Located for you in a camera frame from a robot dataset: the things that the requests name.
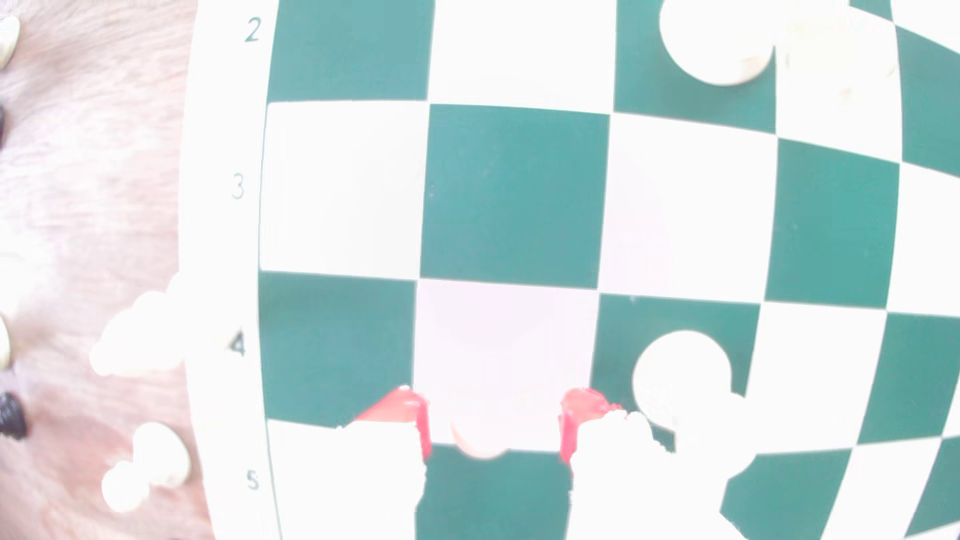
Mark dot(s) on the black chess pawn lying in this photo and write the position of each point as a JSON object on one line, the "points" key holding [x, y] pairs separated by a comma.
{"points": [[11, 416]]}

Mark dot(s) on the green and white chessboard mat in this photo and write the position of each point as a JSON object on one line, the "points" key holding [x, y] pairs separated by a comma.
{"points": [[514, 195]]}

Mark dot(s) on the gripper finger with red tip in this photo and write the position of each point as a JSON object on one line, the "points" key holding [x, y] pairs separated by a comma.
{"points": [[630, 487], [390, 465]]}

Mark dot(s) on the white chess pawn lying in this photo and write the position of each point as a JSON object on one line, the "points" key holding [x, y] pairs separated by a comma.
{"points": [[150, 461]]}

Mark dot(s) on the white chess piece wide base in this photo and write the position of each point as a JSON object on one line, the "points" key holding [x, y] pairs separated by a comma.
{"points": [[716, 41]]}

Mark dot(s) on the white chess knight lying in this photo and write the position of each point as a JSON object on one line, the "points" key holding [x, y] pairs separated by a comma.
{"points": [[142, 337]]}

